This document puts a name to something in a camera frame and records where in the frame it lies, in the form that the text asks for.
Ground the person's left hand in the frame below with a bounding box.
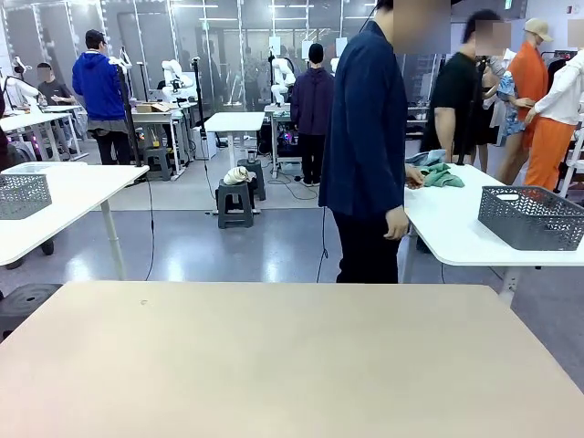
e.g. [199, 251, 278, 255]
[403, 164, 426, 189]

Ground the person's right hand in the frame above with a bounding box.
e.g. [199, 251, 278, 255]
[382, 205, 411, 241]

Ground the green towel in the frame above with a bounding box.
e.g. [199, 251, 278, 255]
[418, 162, 466, 189]

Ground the gray plastic basket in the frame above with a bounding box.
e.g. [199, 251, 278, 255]
[0, 172, 53, 221]
[477, 184, 584, 252]

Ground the black tripod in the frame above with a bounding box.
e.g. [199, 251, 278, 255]
[457, 109, 478, 166]

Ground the wooden shoe shelf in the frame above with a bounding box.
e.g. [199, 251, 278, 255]
[404, 105, 433, 136]

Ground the person in navy jacket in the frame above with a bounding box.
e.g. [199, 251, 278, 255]
[318, 0, 453, 285]

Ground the person in black t-shirt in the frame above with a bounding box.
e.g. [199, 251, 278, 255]
[418, 7, 513, 168]

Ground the person in purple hoodie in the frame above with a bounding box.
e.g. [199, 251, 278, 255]
[289, 42, 336, 188]

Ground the gray plastic stool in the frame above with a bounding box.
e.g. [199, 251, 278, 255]
[142, 146, 174, 183]
[215, 178, 256, 230]
[236, 159, 267, 202]

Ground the gray robot workbench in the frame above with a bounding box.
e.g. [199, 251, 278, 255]
[263, 103, 306, 180]

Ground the beige cloth bundle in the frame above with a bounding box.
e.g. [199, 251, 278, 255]
[222, 166, 258, 186]

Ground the gray desk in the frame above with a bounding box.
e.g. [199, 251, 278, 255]
[130, 102, 198, 178]

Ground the person in blue hoodie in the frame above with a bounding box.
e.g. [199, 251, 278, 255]
[71, 28, 134, 166]

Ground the seated person black shirt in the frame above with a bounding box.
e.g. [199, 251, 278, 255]
[36, 62, 79, 154]

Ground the black plastic stool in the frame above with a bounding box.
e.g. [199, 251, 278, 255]
[0, 283, 64, 344]

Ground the black camera stand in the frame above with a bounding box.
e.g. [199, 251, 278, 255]
[191, 56, 208, 161]
[113, 61, 143, 169]

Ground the black floor cable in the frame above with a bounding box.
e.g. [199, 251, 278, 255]
[143, 175, 157, 282]

